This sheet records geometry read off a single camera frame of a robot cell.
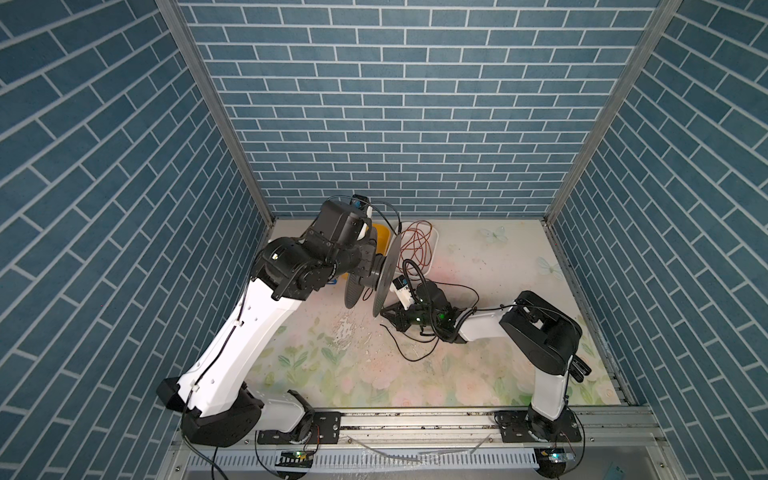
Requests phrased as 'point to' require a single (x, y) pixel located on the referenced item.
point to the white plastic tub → (434, 241)
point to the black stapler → (578, 369)
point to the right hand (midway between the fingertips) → (378, 311)
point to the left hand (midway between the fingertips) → (369, 248)
